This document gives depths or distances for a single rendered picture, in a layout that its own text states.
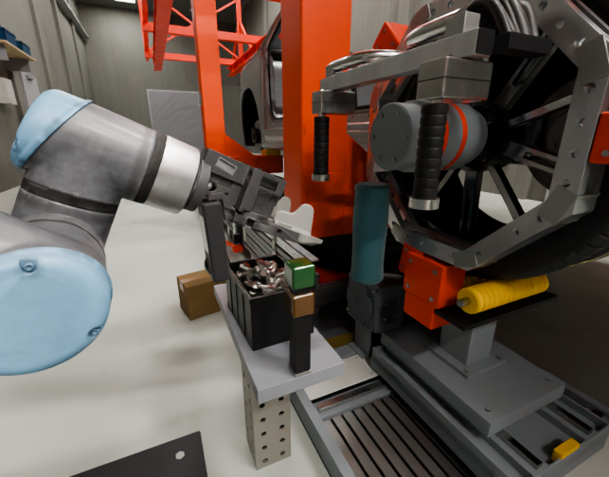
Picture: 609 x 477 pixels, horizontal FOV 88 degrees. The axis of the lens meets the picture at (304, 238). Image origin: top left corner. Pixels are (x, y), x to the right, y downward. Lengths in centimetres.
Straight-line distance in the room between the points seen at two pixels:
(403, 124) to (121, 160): 47
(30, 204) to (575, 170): 70
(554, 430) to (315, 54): 118
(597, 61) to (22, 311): 69
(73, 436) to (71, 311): 104
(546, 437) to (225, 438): 85
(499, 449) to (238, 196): 83
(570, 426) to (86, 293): 108
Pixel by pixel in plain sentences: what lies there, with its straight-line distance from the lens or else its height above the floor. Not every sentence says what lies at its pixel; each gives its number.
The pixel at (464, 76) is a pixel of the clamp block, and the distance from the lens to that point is 51.
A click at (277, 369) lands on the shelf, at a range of 62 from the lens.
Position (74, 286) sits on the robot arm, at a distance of 27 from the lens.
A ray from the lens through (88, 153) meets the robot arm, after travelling 40.
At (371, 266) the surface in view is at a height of 53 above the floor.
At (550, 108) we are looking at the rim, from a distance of 78.
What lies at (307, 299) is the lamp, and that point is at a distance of 52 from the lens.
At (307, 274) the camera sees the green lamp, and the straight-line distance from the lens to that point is 50.
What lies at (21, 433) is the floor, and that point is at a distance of 140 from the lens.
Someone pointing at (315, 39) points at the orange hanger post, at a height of 111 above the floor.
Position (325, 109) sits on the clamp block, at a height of 91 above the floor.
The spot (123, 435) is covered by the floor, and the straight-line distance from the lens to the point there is 124.
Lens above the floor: 85
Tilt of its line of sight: 18 degrees down
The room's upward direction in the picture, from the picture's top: straight up
